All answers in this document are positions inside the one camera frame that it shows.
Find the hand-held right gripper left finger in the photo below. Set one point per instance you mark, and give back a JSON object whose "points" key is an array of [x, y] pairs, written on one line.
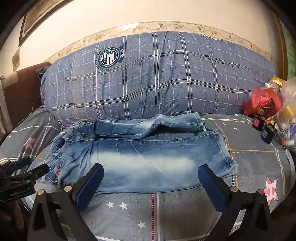
{"points": [[89, 187]]}

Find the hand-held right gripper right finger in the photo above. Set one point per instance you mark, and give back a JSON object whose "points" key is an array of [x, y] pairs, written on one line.
{"points": [[211, 187]]}

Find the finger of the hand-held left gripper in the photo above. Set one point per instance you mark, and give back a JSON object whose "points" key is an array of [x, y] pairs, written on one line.
{"points": [[38, 172], [23, 162]]}

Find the faded blue denim pants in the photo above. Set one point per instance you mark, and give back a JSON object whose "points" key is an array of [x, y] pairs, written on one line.
{"points": [[143, 160]]}

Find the person's left hand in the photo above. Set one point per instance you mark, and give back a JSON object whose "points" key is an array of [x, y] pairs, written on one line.
{"points": [[10, 217]]}

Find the grey star print bedsheet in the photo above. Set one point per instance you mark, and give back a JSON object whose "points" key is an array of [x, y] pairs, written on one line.
{"points": [[180, 213]]}

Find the hanging grey cloth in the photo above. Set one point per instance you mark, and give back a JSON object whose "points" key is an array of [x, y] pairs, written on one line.
{"points": [[4, 109]]}

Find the brown headboard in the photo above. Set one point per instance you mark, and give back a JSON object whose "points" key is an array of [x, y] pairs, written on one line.
{"points": [[25, 92]]}

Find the small black bottle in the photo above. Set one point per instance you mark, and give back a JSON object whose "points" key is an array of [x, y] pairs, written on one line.
{"points": [[258, 121], [268, 134]]}

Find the red plastic bag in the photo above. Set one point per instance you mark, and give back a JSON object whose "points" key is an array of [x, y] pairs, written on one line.
{"points": [[262, 99]]}

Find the clear plastic bag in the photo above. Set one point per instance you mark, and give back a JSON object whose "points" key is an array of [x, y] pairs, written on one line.
{"points": [[288, 102]]}

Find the blue plaid pillow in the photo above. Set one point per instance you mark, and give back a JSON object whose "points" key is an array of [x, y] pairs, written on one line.
{"points": [[159, 76]]}

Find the yellow packet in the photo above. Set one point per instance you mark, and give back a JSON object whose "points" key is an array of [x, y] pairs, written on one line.
{"points": [[277, 81]]}

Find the green curtain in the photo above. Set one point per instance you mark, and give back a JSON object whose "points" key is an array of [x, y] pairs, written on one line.
{"points": [[290, 53]]}

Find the framed wall picture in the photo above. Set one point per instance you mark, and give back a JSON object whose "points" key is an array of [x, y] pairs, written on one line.
{"points": [[39, 18]]}

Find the wooden door frame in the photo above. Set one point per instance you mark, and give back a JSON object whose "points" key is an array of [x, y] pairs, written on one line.
{"points": [[280, 46]]}

